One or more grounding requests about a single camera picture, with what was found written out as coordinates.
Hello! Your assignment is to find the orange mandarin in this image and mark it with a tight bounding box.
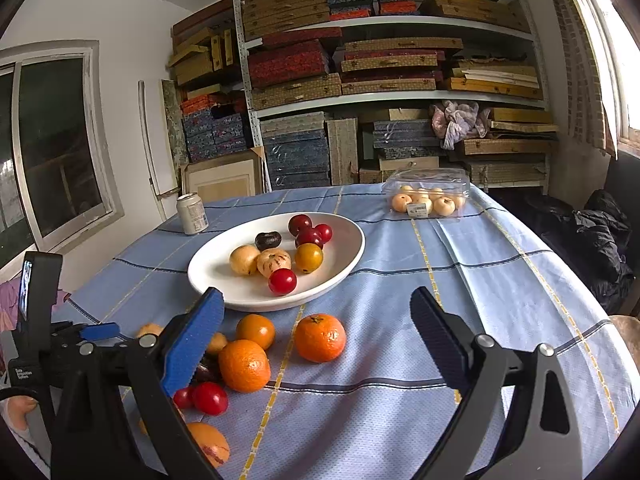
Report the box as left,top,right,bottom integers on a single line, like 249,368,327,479
218,339,272,394
293,313,347,364

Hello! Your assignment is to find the white plate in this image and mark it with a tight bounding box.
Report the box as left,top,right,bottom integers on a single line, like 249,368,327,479
187,211,366,312

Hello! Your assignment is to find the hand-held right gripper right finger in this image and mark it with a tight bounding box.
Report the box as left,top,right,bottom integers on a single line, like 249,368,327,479
409,286,585,480

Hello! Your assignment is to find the cardboard box with wooden panel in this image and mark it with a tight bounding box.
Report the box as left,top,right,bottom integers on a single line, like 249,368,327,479
180,146,266,204

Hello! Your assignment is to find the dark chair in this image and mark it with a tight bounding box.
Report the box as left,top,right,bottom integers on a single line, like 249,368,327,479
605,152,640,221

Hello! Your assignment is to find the large yellow citrus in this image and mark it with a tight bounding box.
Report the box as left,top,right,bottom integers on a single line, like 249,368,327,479
185,422,231,469

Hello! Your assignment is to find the clear plastic clamshell box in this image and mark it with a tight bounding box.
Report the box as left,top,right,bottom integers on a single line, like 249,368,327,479
381,167,472,220

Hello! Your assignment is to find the person's left hand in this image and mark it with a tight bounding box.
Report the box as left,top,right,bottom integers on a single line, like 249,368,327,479
2,395,40,431

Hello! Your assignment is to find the shelf of stacked boxes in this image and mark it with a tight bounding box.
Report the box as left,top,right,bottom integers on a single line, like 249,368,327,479
240,0,560,193

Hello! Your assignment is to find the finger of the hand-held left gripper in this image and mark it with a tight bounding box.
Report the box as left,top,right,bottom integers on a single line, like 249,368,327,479
50,322,121,347

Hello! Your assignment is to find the white metal shelving unit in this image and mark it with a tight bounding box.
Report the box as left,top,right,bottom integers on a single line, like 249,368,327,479
235,0,551,196

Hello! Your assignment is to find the mottled green board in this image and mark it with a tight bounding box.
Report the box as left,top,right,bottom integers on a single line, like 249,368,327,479
161,79,190,171

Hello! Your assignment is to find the silver drink can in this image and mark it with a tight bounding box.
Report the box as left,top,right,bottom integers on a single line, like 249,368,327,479
176,192,209,236

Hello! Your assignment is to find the group of pale boxed peaches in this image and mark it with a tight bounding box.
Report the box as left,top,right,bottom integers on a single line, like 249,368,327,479
390,185,467,219

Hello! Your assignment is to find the black jacket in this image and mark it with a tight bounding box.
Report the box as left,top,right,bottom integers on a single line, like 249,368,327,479
505,189,636,316

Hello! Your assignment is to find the pile of yellow cardboard boxes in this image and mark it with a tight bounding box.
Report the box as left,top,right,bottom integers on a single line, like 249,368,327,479
167,0,241,91

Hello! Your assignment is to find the large sliding window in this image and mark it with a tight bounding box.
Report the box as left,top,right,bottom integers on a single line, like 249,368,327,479
0,40,125,281

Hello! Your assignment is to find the bright small window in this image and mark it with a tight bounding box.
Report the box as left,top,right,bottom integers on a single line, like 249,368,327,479
565,0,640,161

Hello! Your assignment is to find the brick patterned curtain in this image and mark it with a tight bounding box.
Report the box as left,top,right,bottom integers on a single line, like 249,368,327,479
545,0,621,158

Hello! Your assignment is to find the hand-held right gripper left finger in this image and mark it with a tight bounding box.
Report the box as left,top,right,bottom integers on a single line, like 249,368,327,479
50,286,226,480

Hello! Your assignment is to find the stack of blue patterned boxes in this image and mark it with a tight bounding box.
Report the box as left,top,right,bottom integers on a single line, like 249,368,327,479
181,92,251,163

